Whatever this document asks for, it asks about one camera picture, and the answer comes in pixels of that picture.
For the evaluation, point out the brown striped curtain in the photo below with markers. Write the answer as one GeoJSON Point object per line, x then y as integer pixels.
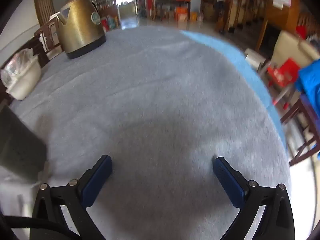
{"type": "Point", "coordinates": [43, 5]}

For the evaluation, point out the white step stool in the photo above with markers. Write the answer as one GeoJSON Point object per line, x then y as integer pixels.
{"type": "Point", "coordinates": [255, 58]}

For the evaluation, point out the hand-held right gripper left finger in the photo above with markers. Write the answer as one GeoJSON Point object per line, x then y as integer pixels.
{"type": "Point", "coordinates": [96, 182]}

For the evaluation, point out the gold electric kettle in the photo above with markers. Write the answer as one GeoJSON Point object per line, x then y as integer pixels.
{"type": "Point", "coordinates": [80, 30]}

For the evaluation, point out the red plastic chair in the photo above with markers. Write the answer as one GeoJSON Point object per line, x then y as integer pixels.
{"type": "Point", "coordinates": [282, 72]}

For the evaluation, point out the dark wooden chair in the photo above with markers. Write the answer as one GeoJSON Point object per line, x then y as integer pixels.
{"type": "Point", "coordinates": [291, 112]}

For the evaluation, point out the cream upholstered seat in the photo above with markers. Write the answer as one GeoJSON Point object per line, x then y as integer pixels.
{"type": "Point", "coordinates": [290, 45]}

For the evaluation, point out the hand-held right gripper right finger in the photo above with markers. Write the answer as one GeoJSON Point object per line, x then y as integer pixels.
{"type": "Point", "coordinates": [230, 183]}

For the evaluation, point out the white plastic basin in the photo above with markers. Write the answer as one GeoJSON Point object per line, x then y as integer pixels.
{"type": "Point", "coordinates": [25, 85]}

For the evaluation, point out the clear plastic bagged bowl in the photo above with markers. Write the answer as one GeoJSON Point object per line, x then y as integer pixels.
{"type": "Point", "coordinates": [13, 66]}

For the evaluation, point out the dark wooden sideboard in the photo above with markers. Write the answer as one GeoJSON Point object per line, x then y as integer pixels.
{"type": "Point", "coordinates": [32, 47]}

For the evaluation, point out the wooden stair railing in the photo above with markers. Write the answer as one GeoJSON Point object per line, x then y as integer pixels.
{"type": "Point", "coordinates": [245, 7]}

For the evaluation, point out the grey fleece blanket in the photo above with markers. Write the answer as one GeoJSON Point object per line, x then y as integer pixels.
{"type": "Point", "coordinates": [150, 92]}

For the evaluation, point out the bright blue plastic sheet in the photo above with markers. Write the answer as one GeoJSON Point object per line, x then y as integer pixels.
{"type": "Point", "coordinates": [310, 82]}

